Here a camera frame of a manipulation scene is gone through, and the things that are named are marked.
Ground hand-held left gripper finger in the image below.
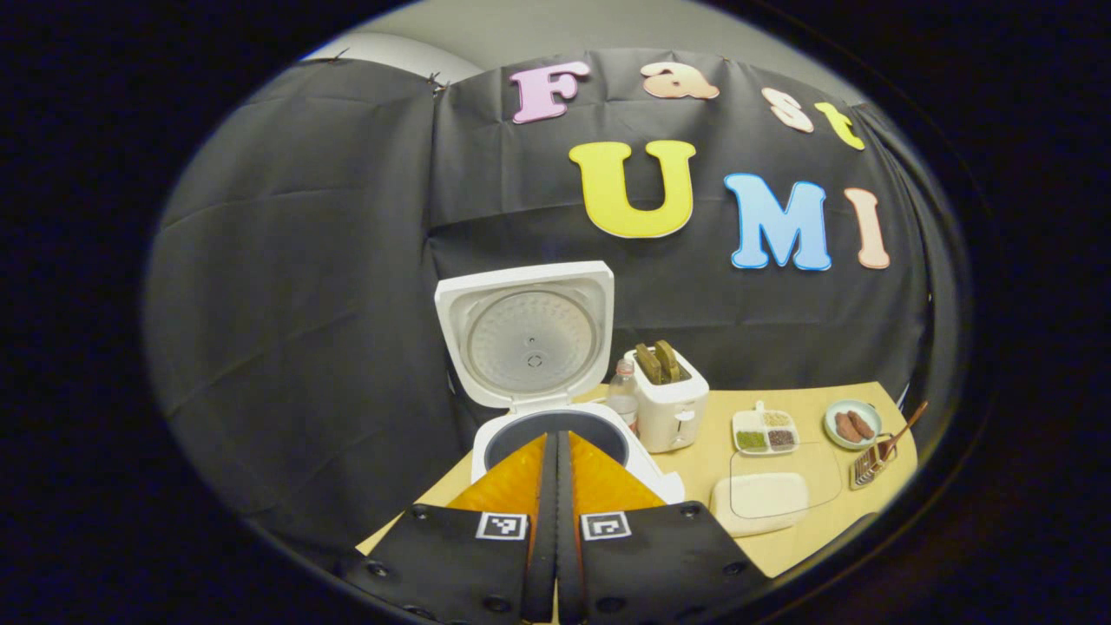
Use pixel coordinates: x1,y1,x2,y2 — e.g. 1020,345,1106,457
343,431,558,625
555,430,773,625

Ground white rice cooker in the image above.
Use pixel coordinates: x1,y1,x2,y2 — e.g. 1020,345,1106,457
434,260,687,506

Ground clear container of rice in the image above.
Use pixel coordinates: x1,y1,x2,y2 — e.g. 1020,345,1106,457
710,443,845,537

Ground wooden chopstick holder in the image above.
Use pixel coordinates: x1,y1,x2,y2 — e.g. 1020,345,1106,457
851,434,899,490

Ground wooden spoon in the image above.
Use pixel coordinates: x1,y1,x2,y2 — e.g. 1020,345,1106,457
877,401,930,461

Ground clear plastic bottle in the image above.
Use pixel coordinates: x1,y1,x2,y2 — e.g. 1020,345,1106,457
606,352,641,432

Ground white toaster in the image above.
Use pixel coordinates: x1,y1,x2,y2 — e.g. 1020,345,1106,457
627,340,710,454

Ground divided white grain dish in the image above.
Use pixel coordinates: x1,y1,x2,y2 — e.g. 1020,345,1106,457
732,401,799,456

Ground pale green plate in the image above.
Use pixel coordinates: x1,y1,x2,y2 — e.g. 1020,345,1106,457
823,399,884,451

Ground black backdrop cloth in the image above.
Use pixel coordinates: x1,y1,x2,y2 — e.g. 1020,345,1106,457
143,48,964,556

